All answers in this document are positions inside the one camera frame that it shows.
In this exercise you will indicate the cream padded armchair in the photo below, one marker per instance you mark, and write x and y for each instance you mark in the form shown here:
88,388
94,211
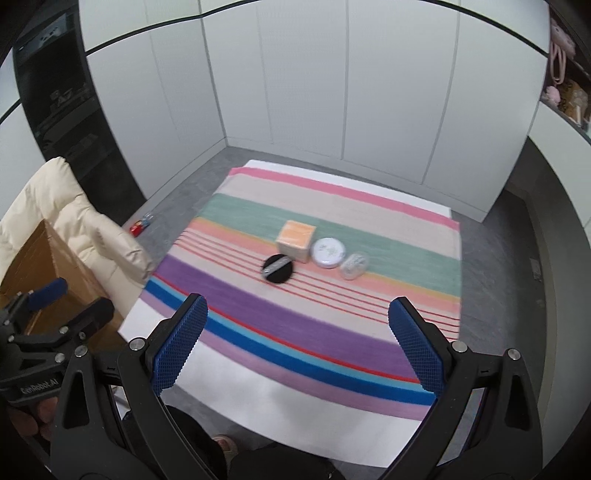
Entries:
53,194

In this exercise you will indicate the striped colourful blanket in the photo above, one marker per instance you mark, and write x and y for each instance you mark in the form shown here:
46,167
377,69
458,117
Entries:
317,332

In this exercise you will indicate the clear plastic round container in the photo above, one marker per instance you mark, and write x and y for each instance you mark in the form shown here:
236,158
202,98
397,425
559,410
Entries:
354,266

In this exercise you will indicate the orange cube box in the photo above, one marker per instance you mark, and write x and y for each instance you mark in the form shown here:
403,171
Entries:
294,240

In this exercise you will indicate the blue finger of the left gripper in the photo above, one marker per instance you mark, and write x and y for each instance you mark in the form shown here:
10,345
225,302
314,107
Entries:
47,295

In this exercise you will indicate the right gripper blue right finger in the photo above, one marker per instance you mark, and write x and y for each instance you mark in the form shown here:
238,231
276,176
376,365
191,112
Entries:
421,342

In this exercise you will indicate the brown cardboard box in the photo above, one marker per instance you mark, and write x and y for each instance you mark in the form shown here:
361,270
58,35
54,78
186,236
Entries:
43,258

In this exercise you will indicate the white round compact case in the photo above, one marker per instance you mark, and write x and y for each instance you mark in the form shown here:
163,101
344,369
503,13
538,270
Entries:
328,252

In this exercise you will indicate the person's left hand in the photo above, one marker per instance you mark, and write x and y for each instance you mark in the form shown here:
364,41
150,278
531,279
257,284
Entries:
33,420

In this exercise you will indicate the black glass cabinet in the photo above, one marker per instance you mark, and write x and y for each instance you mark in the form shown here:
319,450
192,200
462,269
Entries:
63,110

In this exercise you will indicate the pink handbag on shelf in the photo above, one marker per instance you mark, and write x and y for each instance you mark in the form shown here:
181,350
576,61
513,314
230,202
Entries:
562,48

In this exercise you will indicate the black round powder puff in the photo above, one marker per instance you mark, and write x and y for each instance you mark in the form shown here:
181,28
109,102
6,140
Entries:
277,269

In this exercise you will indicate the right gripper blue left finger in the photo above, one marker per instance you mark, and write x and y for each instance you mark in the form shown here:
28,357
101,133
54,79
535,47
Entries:
173,340

